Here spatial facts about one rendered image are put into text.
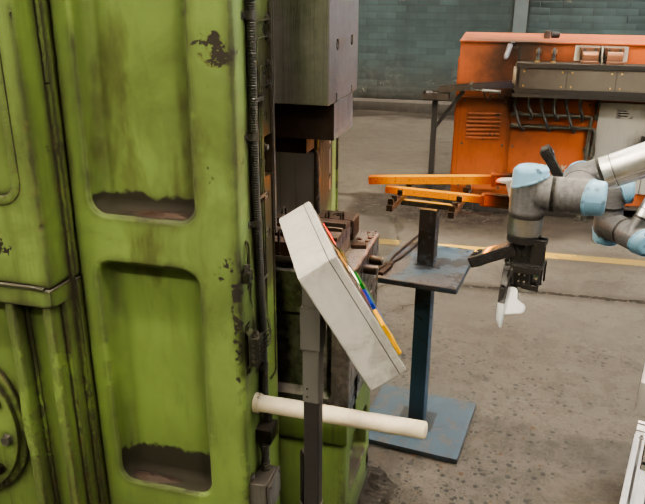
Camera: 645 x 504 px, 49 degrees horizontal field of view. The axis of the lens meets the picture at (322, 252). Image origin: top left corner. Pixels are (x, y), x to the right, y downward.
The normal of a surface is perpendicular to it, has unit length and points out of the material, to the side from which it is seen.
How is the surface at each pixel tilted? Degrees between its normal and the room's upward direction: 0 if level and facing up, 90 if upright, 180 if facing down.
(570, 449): 0
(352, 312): 90
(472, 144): 90
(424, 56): 90
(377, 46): 93
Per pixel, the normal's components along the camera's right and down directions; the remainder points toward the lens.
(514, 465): 0.00, -0.93
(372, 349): 0.16, 0.36
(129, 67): -0.27, 0.33
